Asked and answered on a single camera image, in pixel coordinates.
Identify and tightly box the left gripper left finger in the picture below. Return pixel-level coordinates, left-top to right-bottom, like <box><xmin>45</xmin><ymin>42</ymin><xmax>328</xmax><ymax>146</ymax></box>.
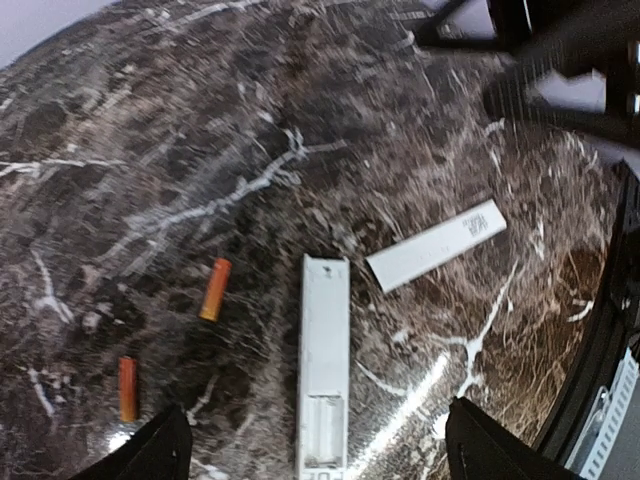
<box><xmin>71</xmin><ymin>404</ymin><xmax>192</xmax><ymax>480</ymax></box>

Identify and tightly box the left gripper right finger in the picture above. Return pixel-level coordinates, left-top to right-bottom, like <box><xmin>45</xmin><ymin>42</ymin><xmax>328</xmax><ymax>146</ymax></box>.
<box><xmin>445</xmin><ymin>397</ymin><xmax>579</xmax><ymax>480</ymax></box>

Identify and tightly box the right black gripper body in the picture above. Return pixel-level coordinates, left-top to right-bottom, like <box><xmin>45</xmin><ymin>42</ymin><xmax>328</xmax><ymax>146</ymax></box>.
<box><xmin>414</xmin><ymin>1</ymin><xmax>639</xmax><ymax>145</ymax></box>

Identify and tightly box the orange battery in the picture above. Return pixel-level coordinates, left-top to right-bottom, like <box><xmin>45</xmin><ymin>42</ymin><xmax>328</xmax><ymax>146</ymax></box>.
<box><xmin>119</xmin><ymin>357</ymin><xmax>138</xmax><ymax>423</ymax></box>
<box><xmin>199</xmin><ymin>258</ymin><xmax>232</xmax><ymax>322</ymax></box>

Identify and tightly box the white remote battery cover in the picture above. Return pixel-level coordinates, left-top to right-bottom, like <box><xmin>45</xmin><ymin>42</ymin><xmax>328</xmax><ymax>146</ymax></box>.
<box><xmin>366</xmin><ymin>199</ymin><xmax>507</xmax><ymax>293</ymax></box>

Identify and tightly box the white remote control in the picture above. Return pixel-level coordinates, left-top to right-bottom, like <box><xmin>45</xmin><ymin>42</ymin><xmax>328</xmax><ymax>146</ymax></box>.
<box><xmin>296</xmin><ymin>254</ymin><xmax>350</xmax><ymax>479</ymax></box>

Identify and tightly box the white slotted cable duct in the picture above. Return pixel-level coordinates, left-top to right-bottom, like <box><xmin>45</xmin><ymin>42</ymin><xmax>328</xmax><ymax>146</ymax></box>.
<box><xmin>579</xmin><ymin>348</ymin><xmax>639</xmax><ymax>479</ymax></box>

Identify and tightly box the black front table rail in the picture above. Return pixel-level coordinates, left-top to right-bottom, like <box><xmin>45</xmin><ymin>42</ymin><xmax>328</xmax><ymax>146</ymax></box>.
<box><xmin>534</xmin><ymin>163</ymin><xmax>639</xmax><ymax>464</ymax></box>

